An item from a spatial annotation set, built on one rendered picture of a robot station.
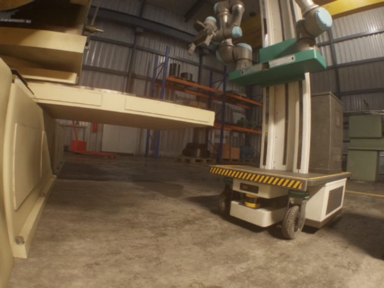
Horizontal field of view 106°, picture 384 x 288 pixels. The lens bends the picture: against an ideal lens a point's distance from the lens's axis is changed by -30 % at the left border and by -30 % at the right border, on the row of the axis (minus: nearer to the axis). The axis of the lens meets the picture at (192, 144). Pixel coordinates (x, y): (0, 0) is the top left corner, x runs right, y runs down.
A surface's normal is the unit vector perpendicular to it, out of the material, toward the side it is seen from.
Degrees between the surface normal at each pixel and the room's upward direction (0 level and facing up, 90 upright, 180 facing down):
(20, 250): 90
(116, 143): 90
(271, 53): 90
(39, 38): 90
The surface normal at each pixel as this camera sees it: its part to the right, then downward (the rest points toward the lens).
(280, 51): -0.83, -0.08
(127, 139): 0.53, 0.02
